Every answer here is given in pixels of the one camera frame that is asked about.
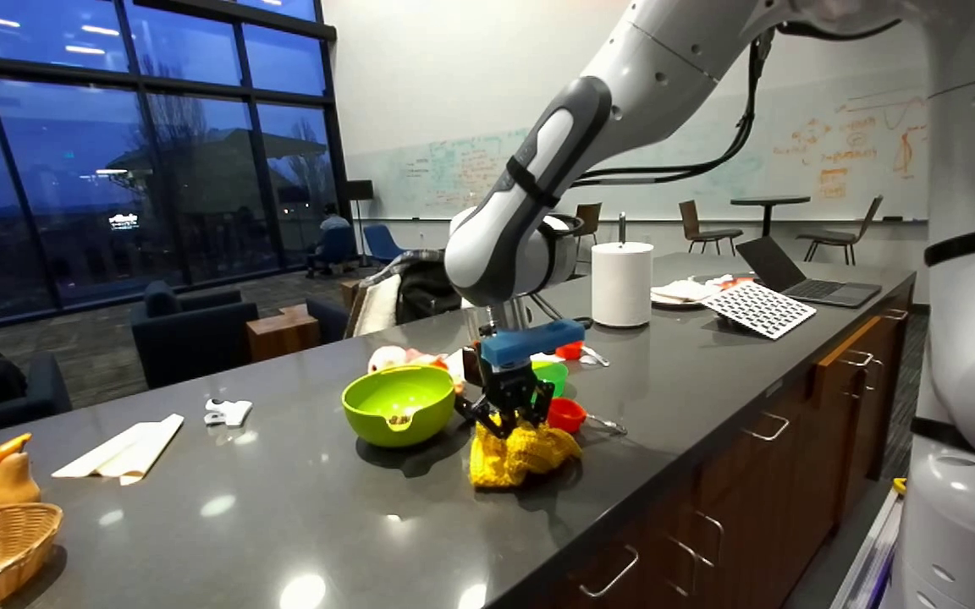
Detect crumpled white wrapper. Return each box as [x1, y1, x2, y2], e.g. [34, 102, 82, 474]
[200, 394, 257, 428]

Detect navy blue armchair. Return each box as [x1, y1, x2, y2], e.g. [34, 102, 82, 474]
[127, 283, 350, 388]

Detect large red measuring cup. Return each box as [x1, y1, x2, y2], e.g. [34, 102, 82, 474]
[551, 337, 612, 373]

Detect wooden box side table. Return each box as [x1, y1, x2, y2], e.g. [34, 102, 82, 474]
[245, 300, 322, 360]

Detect blue lounge chair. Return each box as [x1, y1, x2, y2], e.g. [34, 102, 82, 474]
[363, 222, 406, 269]

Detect white round toy food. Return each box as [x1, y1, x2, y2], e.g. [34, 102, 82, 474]
[366, 342, 414, 378]

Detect brown cafe chair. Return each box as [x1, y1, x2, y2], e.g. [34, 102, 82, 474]
[798, 197, 886, 268]
[678, 198, 746, 257]
[569, 198, 606, 245]

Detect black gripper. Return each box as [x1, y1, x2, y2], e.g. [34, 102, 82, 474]
[454, 360, 564, 438]

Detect whiteboard wall with writing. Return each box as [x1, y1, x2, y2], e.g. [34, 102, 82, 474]
[345, 88, 930, 222]

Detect white paper towel roll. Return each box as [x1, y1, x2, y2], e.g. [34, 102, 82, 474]
[589, 239, 657, 332]

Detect white paper stack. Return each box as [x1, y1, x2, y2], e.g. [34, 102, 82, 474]
[651, 272, 730, 312]

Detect open dark laptop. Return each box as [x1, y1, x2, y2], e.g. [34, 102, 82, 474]
[730, 234, 885, 312]

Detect brown counter cabinet drawers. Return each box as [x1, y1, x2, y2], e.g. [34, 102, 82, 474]
[483, 272, 922, 609]

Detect yellow crocheted cloth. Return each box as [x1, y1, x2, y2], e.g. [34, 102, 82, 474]
[467, 416, 584, 495]

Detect white computer keyboard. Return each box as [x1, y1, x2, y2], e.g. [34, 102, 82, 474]
[700, 277, 818, 342]

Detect small red measuring cup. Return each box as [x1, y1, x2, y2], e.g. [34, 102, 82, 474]
[544, 394, 630, 438]

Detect black backpack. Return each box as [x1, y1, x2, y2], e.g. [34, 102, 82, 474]
[396, 254, 464, 329]

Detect small green plastic bowl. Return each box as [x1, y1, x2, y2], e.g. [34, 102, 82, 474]
[529, 351, 577, 401]

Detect folded white paper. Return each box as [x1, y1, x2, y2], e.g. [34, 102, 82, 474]
[50, 410, 191, 488]

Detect round dark cafe table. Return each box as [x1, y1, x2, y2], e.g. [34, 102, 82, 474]
[730, 191, 811, 239]

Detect tan pear shaped toy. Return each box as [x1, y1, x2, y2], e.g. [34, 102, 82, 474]
[0, 450, 46, 512]

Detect orange toy food piece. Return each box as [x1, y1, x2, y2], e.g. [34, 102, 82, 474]
[406, 347, 454, 376]

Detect large glass window wall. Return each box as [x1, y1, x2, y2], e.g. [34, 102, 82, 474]
[0, 0, 353, 332]

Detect lime green plastic bowl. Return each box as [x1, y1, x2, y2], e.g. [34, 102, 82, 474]
[337, 360, 460, 450]

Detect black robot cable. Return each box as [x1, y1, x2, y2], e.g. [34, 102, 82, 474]
[569, 30, 777, 190]

